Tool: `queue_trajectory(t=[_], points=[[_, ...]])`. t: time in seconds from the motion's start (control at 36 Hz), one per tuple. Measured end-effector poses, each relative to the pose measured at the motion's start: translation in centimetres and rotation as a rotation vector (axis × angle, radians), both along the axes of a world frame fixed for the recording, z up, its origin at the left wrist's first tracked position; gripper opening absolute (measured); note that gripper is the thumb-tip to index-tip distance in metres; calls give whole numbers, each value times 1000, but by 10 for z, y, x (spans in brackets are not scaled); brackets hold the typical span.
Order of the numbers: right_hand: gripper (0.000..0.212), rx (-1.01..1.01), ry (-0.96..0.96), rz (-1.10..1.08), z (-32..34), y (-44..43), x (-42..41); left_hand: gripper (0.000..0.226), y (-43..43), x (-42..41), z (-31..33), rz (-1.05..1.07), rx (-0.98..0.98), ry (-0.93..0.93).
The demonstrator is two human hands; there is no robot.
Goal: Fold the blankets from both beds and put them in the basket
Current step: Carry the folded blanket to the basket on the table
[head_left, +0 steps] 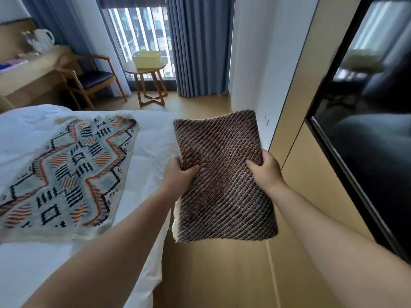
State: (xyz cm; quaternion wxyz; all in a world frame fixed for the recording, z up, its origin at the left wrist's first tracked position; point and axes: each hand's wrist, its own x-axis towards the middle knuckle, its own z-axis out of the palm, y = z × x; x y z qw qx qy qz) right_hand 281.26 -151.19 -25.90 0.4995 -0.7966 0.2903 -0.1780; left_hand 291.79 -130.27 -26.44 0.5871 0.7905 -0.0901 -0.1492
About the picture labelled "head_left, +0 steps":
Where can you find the round wooden side table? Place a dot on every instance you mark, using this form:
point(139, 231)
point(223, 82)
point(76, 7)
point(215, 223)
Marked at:
point(151, 72)

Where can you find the wooden wall desk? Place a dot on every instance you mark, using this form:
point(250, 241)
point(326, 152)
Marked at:
point(35, 73)

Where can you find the person's right hand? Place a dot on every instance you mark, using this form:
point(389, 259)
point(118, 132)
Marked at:
point(269, 174)

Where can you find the black television screen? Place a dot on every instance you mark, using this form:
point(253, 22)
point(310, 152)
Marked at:
point(379, 141)

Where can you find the tall window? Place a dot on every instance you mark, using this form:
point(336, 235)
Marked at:
point(138, 25)

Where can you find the person's left forearm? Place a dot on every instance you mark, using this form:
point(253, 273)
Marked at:
point(102, 253)

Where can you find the person's right forearm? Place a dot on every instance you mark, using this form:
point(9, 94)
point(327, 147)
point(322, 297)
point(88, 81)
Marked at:
point(346, 246)

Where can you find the blue window curtain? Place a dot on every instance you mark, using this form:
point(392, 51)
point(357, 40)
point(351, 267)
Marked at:
point(57, 15)
point(199, 44)

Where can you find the white bed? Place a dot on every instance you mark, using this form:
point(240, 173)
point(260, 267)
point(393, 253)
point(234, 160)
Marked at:
point(32, 269)

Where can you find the blue booklet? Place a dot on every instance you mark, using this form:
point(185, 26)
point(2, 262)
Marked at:
point(13, 65)

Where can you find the white electric kettle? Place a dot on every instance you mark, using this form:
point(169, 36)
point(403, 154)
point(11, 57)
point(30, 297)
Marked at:
point(45, 40)

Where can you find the person's left hand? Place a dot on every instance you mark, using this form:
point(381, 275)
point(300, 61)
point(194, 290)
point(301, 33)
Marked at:
point(178, 179)

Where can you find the wooden chair dark seat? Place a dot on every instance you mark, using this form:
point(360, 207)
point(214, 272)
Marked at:
point(94, 78)

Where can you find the patterned woven blanket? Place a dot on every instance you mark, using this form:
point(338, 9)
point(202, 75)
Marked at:
point(224, 195)
point(70, 176)

